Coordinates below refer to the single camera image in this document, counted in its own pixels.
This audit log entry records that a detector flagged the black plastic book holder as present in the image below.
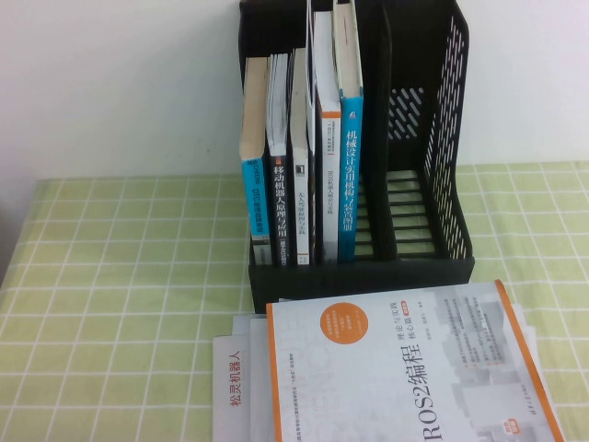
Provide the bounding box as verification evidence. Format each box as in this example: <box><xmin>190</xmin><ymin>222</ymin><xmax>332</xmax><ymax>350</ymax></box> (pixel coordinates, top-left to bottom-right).
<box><xmin>237</xmin><ymin>0</ymin><xmax>478</xmax><ymax>312</ymax></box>

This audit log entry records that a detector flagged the white orange ROS2 programming book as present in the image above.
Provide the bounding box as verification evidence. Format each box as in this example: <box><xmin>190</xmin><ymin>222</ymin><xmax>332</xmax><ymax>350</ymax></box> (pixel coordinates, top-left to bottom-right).
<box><xmin>265</xmin><ymin>278</ymin><xmax>566</xmax><ymax>442</ymax></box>

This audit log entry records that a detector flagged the blue spine mechanism book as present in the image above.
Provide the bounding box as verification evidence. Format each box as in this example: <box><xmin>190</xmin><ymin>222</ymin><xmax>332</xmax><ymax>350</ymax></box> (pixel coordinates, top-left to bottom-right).
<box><xmin>331</xmin><ymin>1</ymin><xmax>365</xmax><ymax>265</ymax></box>

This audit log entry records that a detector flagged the black spine robot book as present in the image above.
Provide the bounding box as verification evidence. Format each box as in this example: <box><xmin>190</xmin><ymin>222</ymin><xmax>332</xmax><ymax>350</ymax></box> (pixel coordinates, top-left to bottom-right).
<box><xmin>265</xmin><ymin>52</ymin><xmax>292</xmax><ymax>269</ymax></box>

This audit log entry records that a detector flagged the cyan spine thick book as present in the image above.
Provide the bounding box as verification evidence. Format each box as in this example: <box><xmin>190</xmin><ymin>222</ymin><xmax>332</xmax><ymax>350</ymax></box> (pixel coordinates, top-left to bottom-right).
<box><xmin>238</xmin><ymin>56</ymin><xmax>272</xmax><ymax>267</ymax></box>

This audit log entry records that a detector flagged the white booklet red lettering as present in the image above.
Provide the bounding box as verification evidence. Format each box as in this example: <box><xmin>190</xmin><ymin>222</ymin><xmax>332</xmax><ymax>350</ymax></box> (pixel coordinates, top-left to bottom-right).
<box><xmin>211</xmin><ymin>334</ymin><xmax>253</xmax><ymax>442</ymax></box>

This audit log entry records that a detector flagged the white spine book black logo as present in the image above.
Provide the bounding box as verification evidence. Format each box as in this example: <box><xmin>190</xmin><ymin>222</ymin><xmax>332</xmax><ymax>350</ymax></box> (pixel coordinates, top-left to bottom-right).
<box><xmin>288</xmin><ymin>47</ymin><xmax>318</xmax><ymax>267</ymax></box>

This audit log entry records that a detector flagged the plain white paper sheet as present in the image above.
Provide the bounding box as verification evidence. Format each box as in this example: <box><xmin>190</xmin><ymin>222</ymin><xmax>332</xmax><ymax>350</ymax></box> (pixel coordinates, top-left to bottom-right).
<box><xmin>249</xmin><ymin>316</ymin><xmax>273</xmax><ymax>442</ymax></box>
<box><xmin>232</xmin><ymin>312</ymin><xmax>269</xmax><ymax>338</ymax></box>

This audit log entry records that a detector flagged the white orange striped spine book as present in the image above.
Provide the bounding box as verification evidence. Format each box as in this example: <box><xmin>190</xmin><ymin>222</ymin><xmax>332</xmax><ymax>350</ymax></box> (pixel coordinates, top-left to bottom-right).
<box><xmin>306</xmin><ymin>0</ymin><xmax>343</xmax><ymax>264</ymax></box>

